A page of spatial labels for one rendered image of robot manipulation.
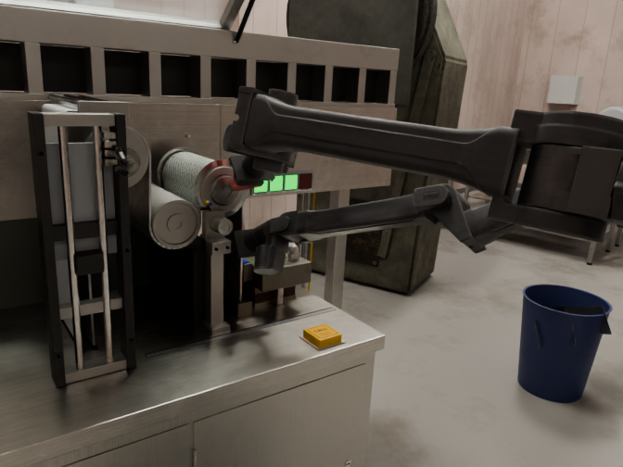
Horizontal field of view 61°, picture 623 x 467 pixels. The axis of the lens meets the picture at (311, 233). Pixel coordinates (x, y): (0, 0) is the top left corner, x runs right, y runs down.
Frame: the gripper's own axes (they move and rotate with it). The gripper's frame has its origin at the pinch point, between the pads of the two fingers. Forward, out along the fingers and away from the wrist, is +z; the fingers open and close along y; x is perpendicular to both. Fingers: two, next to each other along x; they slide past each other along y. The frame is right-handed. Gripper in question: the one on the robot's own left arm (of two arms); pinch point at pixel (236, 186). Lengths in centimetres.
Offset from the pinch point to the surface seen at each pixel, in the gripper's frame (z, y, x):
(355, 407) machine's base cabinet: 18, 26, -58
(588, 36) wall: 145, 765, 310
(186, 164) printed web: 10.6, -5.7, 12.8
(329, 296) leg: 79, 79, -13
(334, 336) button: 3.7, 15.9, -40.5
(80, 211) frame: -1.7, -37.4, -5.2
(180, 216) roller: 8.2, -12.5, -3.0
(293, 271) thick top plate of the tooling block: 15.5, 19.1, -18.9
